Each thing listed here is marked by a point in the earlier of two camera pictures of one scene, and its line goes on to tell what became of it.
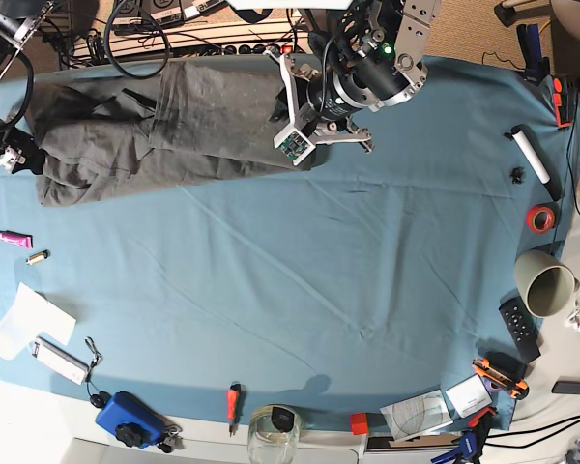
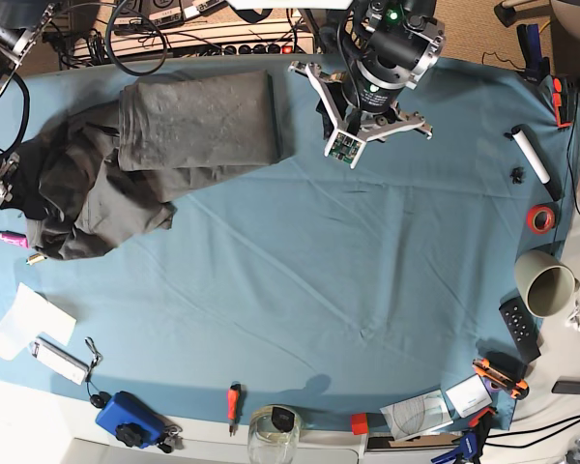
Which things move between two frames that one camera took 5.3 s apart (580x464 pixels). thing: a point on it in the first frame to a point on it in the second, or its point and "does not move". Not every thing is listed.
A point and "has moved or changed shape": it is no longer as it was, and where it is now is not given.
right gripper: (326, 102) to (368, 99)
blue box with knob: (134, 421) does not move
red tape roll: (539, 218) does not move
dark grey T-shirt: (179, 124) has moved or changed shape
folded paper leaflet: (418, 414) does not move
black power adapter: (573, 388) does not move
